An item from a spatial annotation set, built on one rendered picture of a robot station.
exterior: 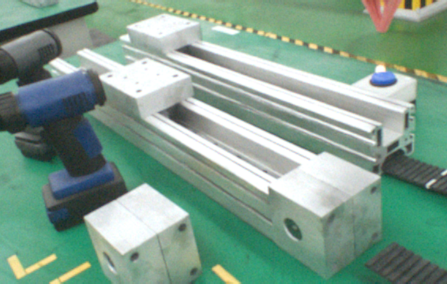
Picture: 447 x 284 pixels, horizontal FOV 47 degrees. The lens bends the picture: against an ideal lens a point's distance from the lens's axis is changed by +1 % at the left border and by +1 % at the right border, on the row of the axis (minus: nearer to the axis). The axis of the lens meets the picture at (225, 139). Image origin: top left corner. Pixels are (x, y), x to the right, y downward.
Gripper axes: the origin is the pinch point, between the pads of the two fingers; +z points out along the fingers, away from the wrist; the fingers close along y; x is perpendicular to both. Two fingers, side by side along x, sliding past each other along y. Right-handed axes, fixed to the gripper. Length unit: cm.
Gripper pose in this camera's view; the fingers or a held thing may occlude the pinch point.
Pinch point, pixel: (381, 26)
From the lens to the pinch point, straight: 90.0
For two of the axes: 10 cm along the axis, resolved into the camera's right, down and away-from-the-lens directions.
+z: 1.5, 8.6, 4.9
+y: -7.9, 4.0, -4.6
